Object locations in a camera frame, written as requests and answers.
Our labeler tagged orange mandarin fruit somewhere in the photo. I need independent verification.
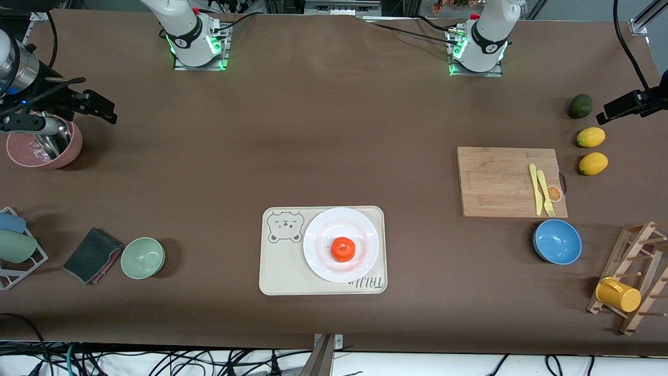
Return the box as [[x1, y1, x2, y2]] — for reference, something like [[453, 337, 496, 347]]
[[330, 237, 357, 262]]

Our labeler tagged white round plate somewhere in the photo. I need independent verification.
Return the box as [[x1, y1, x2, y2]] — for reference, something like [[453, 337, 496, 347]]
[[303, 207, 379, 283]]

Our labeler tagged dark green avocado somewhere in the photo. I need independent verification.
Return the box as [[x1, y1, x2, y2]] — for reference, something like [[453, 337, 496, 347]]
[[568, 94, 593, 120]]

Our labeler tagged metal scoop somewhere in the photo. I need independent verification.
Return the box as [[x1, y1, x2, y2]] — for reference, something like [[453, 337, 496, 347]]
[[31, 125, 72, 160]]

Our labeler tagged yellow lemon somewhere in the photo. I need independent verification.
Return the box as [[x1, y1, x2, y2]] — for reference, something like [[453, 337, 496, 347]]
[[577, 127, 606, 148], [579, 152, 609, 176]]

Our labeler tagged pink bowl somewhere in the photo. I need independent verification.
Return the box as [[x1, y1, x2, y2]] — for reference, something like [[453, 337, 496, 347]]
[[6, 117, 83, 170]]

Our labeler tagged aluminium corner profile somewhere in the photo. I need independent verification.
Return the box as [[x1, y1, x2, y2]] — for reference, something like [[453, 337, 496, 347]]
[[629, 0, 668, 36]]

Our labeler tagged yellow plastic fork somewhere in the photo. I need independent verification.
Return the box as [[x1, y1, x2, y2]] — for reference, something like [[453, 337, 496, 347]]
[[537, 170, 556, 217]]

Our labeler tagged brown table cover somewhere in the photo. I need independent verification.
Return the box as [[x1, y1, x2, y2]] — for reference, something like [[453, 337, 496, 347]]
[[0, 9, 668, 356]]

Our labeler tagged yellow plastic knife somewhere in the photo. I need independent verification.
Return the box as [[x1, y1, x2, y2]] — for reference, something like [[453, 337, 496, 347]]
[[529, 163, 544, 216]]

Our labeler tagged pale blue cup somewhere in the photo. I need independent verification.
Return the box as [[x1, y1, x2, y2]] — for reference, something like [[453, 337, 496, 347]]
[[0, 213, 27, 234]]

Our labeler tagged dark grey folded cloth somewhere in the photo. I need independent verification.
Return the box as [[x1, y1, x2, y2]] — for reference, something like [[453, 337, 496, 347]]
[[63, 227, 125, 286]]

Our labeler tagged wooden cutting board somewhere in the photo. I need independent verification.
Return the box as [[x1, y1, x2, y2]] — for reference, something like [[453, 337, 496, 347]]
[[457, 147, 569, 218]]

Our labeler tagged pale green bowl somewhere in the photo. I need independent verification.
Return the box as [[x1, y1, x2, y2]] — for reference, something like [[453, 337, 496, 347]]
[[121, 237, 166, 280]]

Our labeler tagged pale green cup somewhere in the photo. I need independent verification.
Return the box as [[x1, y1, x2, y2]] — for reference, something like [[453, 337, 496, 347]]
[[0, 230, 38, 264]]

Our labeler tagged blue bowl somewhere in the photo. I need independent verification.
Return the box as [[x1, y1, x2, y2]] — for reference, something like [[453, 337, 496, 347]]
[[533, 219, 583, 265]]

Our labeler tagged wooden mug rack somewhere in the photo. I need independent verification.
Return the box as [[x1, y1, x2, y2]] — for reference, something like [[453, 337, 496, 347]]
[[587, 221, 668, 336]]

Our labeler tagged yellow mug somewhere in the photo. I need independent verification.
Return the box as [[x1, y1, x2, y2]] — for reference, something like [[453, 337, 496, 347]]
[[595, 277, 642, 313]]

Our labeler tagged cream bear print tray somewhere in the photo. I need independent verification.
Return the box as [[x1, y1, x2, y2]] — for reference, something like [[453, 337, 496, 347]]
[[259, 206, 388, 296]]

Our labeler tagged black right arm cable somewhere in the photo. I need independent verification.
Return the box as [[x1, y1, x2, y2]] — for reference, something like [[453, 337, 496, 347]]
[[0, 10, 87, 113]]

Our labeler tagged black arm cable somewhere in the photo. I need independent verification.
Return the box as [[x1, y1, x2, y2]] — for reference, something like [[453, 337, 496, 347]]
[[612, 0, 668, 105], [0, 10, 87, 113]]

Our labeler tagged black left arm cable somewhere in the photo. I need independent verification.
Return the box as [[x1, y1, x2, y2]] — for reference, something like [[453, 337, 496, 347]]
[[612, 0, 668, 105]]

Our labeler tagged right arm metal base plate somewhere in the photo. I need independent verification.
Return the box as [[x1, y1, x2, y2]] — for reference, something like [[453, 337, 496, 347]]
[[173, 23, 229, 71]]

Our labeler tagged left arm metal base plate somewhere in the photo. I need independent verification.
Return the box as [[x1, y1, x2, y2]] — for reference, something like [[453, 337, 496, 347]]
[[448, 29, 504, 78]]

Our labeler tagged black right base cable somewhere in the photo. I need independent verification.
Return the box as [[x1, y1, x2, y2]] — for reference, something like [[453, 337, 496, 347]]
[[211, 11, 259, 40]]

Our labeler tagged black base cable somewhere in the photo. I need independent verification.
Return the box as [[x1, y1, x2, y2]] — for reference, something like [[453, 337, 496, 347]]
[[211, 11, 259, 40], [363, 16, 462, 48]]

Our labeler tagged white wire rack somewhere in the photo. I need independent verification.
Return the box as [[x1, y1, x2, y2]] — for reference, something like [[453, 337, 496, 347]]
[[0, 207, 49, 291]]

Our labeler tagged black looped floor cable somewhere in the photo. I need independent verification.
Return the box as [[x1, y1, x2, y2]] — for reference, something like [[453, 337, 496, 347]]
[[0, 312, 53, 376]]

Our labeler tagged black left base cable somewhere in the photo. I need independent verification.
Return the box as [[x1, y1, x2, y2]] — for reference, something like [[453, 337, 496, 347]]
[[363, 16, 462, 48]]

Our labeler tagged aluminium frame block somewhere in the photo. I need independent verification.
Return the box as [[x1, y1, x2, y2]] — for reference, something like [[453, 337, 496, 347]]
[[304, 0, 381, 16]]

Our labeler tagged metal camera mount strut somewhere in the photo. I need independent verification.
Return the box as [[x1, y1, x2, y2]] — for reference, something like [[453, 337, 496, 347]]
[[300, 333, 344, 376]]

